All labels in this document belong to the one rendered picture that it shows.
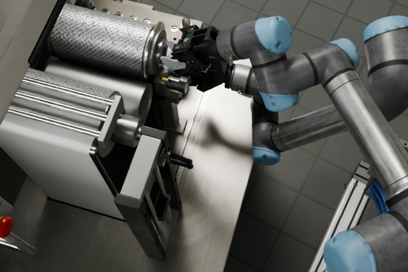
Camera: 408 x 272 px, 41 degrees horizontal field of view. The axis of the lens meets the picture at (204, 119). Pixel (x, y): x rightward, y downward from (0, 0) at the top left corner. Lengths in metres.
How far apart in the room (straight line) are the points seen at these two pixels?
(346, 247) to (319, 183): 1.56
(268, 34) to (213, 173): 0.61
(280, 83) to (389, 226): 0.35
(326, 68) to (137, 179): 0.45
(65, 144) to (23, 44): 0.54
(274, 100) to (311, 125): 0.26
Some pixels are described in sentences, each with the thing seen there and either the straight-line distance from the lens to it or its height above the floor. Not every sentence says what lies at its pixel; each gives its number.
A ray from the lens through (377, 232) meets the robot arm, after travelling 1.03.
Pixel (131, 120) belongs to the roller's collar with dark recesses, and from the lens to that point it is 1.15.
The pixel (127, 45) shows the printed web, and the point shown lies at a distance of 1.31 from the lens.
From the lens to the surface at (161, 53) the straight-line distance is 1.33.
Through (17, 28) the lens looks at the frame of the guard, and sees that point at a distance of 0.56.
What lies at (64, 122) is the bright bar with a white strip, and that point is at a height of 1.46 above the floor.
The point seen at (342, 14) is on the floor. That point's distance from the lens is 3.02.
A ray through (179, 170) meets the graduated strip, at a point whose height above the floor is 0.90.
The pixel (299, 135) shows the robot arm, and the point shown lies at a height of 1.13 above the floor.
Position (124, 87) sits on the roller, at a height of 1.23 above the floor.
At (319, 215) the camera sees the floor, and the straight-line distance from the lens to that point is 2.52.
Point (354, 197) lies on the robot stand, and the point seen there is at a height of 0.23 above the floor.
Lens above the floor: 2.40
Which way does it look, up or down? 66 degrees down
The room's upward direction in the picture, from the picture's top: 3 degrees counter-clockwise
